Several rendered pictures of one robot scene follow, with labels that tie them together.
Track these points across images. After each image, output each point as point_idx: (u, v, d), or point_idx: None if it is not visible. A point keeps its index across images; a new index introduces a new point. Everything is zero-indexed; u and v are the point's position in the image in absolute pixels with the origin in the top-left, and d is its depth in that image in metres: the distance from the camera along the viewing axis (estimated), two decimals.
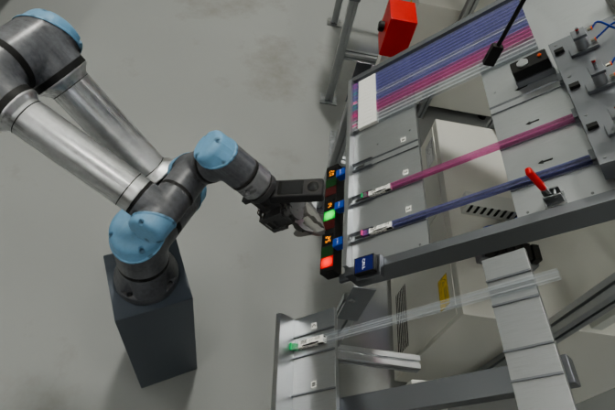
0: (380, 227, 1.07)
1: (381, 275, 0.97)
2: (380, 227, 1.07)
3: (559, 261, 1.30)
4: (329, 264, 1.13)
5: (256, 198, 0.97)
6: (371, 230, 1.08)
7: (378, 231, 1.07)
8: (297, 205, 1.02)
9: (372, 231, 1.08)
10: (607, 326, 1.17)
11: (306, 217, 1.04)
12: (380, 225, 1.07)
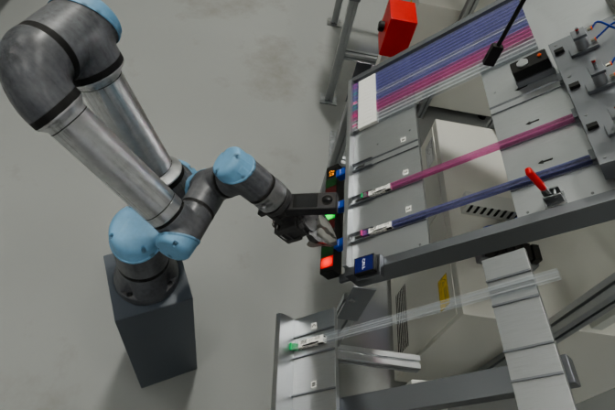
0: (380, 227, 1.07)
1: (381, 275, 0.97)
2: (380, 227, 1.07)
3: (559, 261, 1.30)
4: (329, 264, 1.13)
5: (273, 210, 1.00)
6: (371, 230, 1.08)
7: (378, 231, 1.07)
8: (311, 217, 1.06)
9: (372, 231, 1.08)
10: (607, 326, 1.17)
11: (319, 229, 1.07)
12: (380, 226, 1.07)
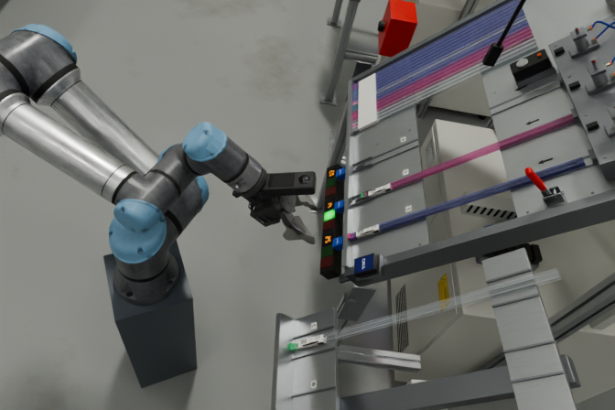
0: (367, 231, 1.08)
1: (381, 275, 0.97)
2: (367, 230, 1.08)
3: (559, 261, 1.30)
4: (329, 264, 1.13)
5: (246, 190, 0.95)
6: (358, 232, 1.09)
7: (365, 234, 1.08)
8: (289, 199, 1.01)
9: (359, 233, 1.09)
10: (607, 326, 1.17)
11: (296, 215, 1.02)
12: (367, 229, 1.08)
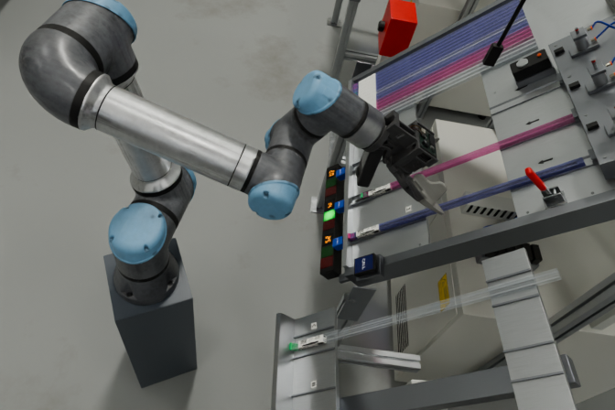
0: (367, 231, 1.08)
1: (381, 275, 0.97)
2: (367, 230, 1.08)
3: (559, 261, 1.30)
4: (329, 264, 1.13)
5: None
6: (358, 232, 1.09)
7: (365, 234, 1.08)
8: None
9: (359, 233, 1.09)
10: (607, 326, 1.17)
11: None
12: (367, 229, 1.08)
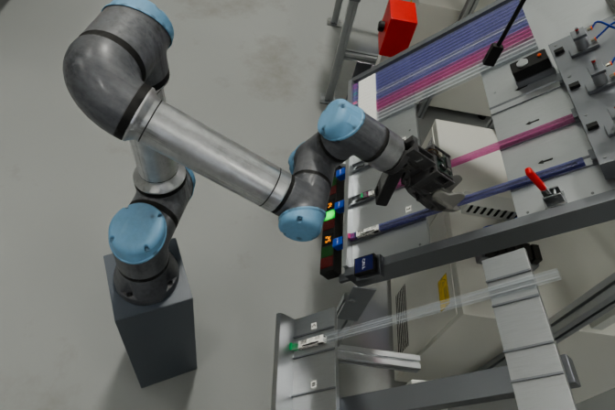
0: (367, 231, 1.08)
1: (381, 275, 0.97)
2: (367, 230, 1.08)
3: (559, 261, 1.30)
4: (329, 264, 1.13)
5: None
6: (358, 232, 1.09)
7: (365, 234, 1.08)
8: None
9: (359, 233, 1.09)
10: (607, 326, 1.17)
11: None
12: (367, 229, 1.08)
